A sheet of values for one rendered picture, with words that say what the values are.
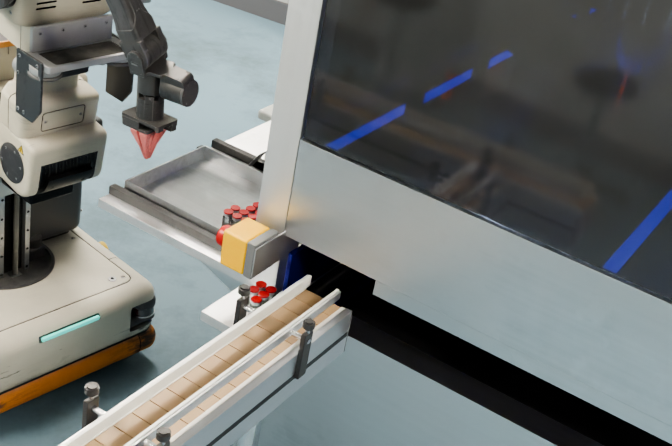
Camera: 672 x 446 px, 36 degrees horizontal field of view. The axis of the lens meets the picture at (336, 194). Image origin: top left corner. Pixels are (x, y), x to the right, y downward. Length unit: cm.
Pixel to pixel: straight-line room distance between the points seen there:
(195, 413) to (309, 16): 66
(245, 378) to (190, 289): 183
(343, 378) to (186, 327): 143
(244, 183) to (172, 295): 120
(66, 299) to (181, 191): 78
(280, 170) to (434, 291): 35
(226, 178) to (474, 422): 83
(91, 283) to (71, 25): 83
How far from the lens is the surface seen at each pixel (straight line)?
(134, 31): 205
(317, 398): 200
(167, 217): 211
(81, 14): 253
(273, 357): 172
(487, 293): 170
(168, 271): 356
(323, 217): 181
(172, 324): 332
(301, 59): 174
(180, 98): 208
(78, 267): 305
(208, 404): 161
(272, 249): 185
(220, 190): 226
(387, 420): 193
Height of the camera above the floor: 198
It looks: 28 degrees down
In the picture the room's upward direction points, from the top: 11 degrees clockwise
